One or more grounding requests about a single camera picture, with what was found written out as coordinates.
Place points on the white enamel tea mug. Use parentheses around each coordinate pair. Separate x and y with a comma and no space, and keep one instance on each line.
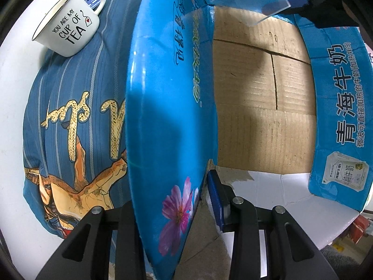
(68,26)

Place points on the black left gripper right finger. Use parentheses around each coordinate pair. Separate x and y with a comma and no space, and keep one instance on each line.
(267,243)

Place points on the blue striped printed cloth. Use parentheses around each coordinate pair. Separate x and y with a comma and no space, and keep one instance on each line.
(74,139)

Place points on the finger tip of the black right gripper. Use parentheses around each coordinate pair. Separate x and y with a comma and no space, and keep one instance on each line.
(325,13)

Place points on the blue milk cardboard box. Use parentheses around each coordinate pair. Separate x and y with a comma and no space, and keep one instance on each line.
(282,110)

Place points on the red box on floor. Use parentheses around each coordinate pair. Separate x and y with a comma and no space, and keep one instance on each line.
(361,226)

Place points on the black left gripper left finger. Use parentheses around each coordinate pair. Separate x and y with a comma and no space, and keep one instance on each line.
(85,253)

